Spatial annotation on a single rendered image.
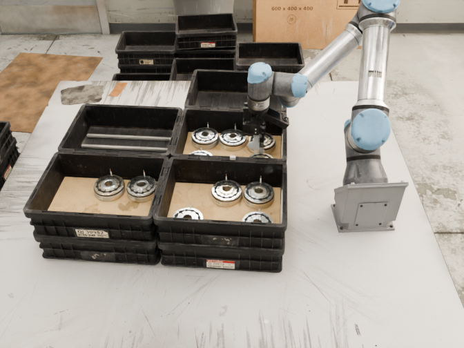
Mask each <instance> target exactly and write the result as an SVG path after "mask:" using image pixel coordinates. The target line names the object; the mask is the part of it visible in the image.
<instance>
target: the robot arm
mask: <svg viewBox="0 0 464 348"><path fill-rule="evenodd" d="M399 4H400V0H361V1H360V5H359V7H358V10H357V12H356V14H355V15H354V17H353V19H352V20H351V21H350V22H349V23H348V24H347V25H346V26H345V30H344V31H343V32H342V33H341V34H340V35H338V36H337V37H336V38H335V39H334V40H333V41H332V42H331V43H330V44H329V45H328V46H327V47H326V48H324V49H323V50H322V51H321V52H320V53H319V54H318V55H317V56H315V57H314V58H313V59H312V60H311V61H310V62H309V63H308V64H307V65H306V66H305V67H304V68H303V69H302V70H300V71H299V72H298V73H296V74H293V73H285V72H273V71H272V70H271V67H270V65H268V64H265V63H262V62H259V63H255V64H253V65H251V66H250V68H249V73H248V78H247V81H248V95H247V102H244V107H243V111H244V117H243V129H242V135H244V136H249V137H254V138H253V141H252V142H249V143H248V144H247V146H248V147H249V148H253V149H255V150H259V153H262V152H263V148H264V135H265V131H266V123H267V121H268V122H271V123H272V124H275V125H276V126H279V127H281V128H283V129H286V128H287V127H288V126H289V118H288V117H287V116H285V115H283V114H281V113H279V112H277V111H275V110H273V109H271V108H269V98H270V95H278V99H279V101H280V103H281V104H282V105H283V106H284V107H286V108H293V107H294V106H296V105H297V104H298V103H299V101H300V99H301V98H303V97H305V95H306V94H307V93H308V92H309V91H310V90H311V89H312V88H313V87H314V86H315V85H316V84H318V83H319V82H320V81H321V80H322V79H323V78H324V77H326V76H327V75H328V74H329V73H330V72H331V71H332V70H333V69H334V68H335V67H336V66H337V65H338V64H339V63H341V62H342V61H343V60H344V59H345V58H346V57H347V56H349V55H350V54H351V53H352V52H353V51H354V50H355V49H357V47H359V46H362V50H361V58H360V74H359V84H358V100H357V103H356V104H354V105H353V106H352V109H351V118H350V119H348V120H347V121H346V122H345V124H344V130H343V131H344V134H345V152H346V162H347V166H346V169H345V174H344V177H343V180H342V185H343V186H344V185H348V184H351V183H352V182H354V184H375V183H388V177H387V175H386V172H385V170H384V168H383V165H382V162H381V155H380V147H381V146H382V145H383V144H384V143H385V142H386V141H387V140H388V138H389V135H390V132H391V123H390V120H389V107H388V106H387V105H386V104H385V94H386V85H387V67H388V58H389V40H390V32H391V31H392V30H393V29H394V28H395V27H396V15H397V7H398V6H399ZM259 139H260V141H259V142H258V140H259Z"/></svg>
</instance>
